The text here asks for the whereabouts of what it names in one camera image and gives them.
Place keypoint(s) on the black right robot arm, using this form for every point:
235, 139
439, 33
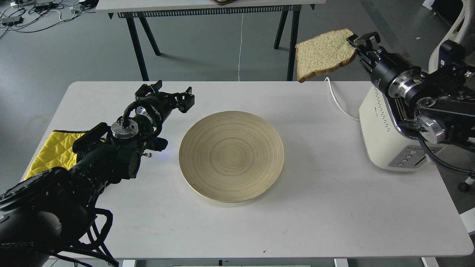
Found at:
432, 107

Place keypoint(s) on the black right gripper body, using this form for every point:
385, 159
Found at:
391, 73

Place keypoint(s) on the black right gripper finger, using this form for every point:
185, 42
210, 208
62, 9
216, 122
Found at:
368, 42
364, 56

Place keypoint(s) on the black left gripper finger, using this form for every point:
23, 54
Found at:
145, 90
184, 101

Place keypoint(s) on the slice of bread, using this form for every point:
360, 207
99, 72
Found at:
324, 54

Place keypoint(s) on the white office chair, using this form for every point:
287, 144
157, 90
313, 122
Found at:
461, 32

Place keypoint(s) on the cream and chrome toaster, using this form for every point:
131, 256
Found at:
387, 147

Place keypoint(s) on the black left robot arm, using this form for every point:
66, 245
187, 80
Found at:
54, 211

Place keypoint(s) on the background table with black legs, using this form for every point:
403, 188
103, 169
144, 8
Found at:
142, 9

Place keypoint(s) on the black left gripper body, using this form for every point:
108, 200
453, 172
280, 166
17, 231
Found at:
162, 103

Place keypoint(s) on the round wooden plate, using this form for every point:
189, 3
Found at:
231, 156

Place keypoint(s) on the yellow quilted cloth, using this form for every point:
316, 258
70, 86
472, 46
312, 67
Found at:
57, 151

